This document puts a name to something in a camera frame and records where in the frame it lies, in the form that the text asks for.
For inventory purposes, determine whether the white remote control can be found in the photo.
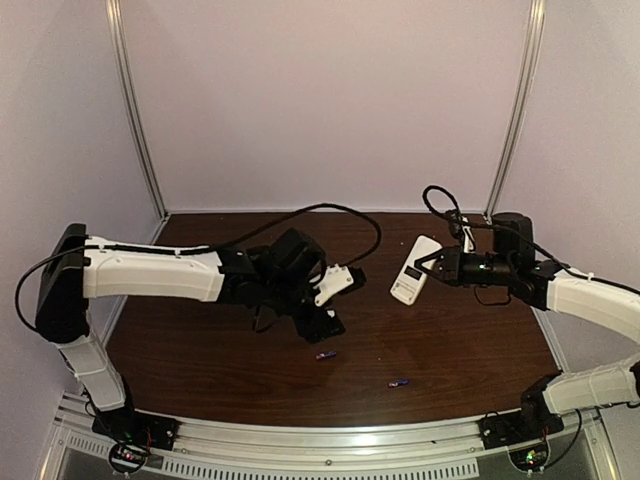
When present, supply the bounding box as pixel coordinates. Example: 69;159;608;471
390;235;442;306

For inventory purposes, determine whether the purple battery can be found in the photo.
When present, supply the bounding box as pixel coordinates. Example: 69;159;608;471
387;379;409;388
315;351;337;361

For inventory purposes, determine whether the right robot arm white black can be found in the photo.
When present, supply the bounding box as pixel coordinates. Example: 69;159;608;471
401;247;639;431

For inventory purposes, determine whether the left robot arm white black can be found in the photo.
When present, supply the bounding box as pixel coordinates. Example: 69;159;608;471
34;224;359;431

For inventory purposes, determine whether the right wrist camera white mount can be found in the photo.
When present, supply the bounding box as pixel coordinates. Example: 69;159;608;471
447;212;535;266

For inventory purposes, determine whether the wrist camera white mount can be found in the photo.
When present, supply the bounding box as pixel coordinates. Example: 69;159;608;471
447;212;535;266
269;228;367;307

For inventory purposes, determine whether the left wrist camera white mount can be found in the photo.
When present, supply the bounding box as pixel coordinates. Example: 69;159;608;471
269;228;367;307

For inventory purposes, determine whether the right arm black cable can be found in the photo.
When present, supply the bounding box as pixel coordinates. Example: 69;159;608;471
422;184;640;296

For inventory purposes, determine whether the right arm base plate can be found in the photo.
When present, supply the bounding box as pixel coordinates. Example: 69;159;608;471
476;409;564;450

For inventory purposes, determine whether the front aluminium rail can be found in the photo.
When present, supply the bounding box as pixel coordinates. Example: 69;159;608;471
42;392;619;480

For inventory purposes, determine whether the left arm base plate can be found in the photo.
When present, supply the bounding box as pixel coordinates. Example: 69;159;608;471
92;407;180;451

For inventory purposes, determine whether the right aluminium frame post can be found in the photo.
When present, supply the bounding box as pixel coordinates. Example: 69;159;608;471
483;0;546;222

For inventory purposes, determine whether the aluminium frame post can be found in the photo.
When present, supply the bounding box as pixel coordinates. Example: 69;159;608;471
483;0;546;222
105;0;169;220

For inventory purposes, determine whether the left aluminium frame post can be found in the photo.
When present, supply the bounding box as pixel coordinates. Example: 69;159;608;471
105;0;169;220

